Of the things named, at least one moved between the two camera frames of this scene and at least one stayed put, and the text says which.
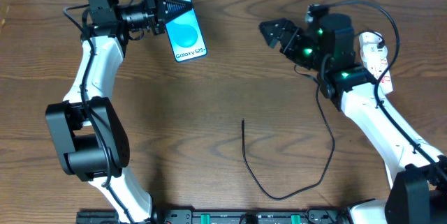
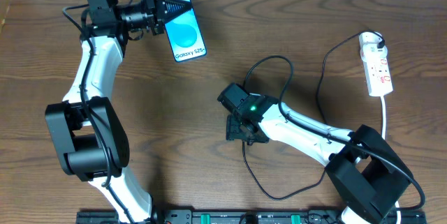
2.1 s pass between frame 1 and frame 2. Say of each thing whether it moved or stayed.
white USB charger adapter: stayed
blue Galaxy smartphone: stayed
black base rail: stayed
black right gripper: moved
